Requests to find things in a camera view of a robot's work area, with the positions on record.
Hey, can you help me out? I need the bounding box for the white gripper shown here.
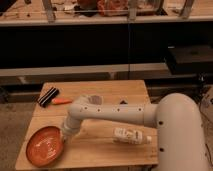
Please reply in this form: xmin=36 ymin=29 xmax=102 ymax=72
xmin=61 ymin=122 xmax=80 ymax=140

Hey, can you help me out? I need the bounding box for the orange ceramic bowl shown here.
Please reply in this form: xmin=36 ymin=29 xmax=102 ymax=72
xmin=26 ymin=126 xmax=63 ymax=167

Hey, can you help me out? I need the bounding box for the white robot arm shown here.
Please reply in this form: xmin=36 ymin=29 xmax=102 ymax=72
xmin=61 ymin=93 xmax=210 ymax=171

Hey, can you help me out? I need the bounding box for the orange carrot toy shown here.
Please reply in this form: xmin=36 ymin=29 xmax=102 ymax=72
xmin=51 ymin=98 xmax=72 ymax=105

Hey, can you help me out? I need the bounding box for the black striped block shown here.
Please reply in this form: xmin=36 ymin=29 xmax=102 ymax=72
xmin=37 ymin=87 xmax=59 ymax=108

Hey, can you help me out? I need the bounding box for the white plastic bottle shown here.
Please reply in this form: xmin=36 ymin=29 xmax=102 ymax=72
xmin=114 ymin=127 xmax=152 ymax=145

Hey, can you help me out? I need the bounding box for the grey metal shelf rack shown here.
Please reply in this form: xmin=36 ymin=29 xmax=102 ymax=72
xmin=0 ymin=0 xmax=213 ymax=76

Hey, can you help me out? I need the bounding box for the black box on right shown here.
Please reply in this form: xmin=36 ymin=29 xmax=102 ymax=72
xmin=165 ymin=45 xmax=213 ymax=74

